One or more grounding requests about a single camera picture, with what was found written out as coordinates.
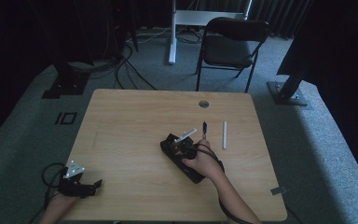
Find dark curtain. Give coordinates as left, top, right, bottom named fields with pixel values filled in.
left=248, top=0, right=312, bottom=40

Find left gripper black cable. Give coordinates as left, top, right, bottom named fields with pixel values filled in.
left=27, top=161, right=68, bottom=224

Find grey cable bundle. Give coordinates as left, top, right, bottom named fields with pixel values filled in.
left=68, top=59, right=119, bottom=75

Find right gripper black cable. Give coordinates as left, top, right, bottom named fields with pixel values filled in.
left=197, top=144, right=253, bottom=224

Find black folding chair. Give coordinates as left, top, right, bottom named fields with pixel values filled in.
left=195, top=17, right=271, bottom=93

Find black metal stand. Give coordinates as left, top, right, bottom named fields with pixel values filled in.
left=41, top=0, right=91, bottom=100
left=267, top=40, right=313, bottom=110

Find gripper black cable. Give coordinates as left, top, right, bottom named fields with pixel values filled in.
left=197, top=144, right=253, bottom=224
left=27, top=161, right=68, bottom=224

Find white pen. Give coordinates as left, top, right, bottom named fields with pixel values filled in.
left=222, top=120, right=228, bottom=150

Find white desk frame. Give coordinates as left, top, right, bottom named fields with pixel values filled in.
left=168, top=0, right=253, bottom=65

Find person's left hand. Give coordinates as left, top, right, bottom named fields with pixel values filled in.
left=43, top=193, right=80, bottom=219

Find black mesh pencil case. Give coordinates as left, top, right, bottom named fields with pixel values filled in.
left=159, top=133, right=207, bottom=185

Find person's right hand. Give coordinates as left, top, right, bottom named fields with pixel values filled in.
left=181, top=138, right=226, bottom=181

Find black floor cables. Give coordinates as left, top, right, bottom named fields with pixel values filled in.
left=114, top=43, right=158, bottom=91

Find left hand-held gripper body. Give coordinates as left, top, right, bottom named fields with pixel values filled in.
left=56, top=160, right=96, bottom=198

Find grey tape piece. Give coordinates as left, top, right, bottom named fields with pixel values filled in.
left=269, top=186, right=288, bottom=196

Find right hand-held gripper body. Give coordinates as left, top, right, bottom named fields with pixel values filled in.
left=173, top=128, right=200, bottom=161

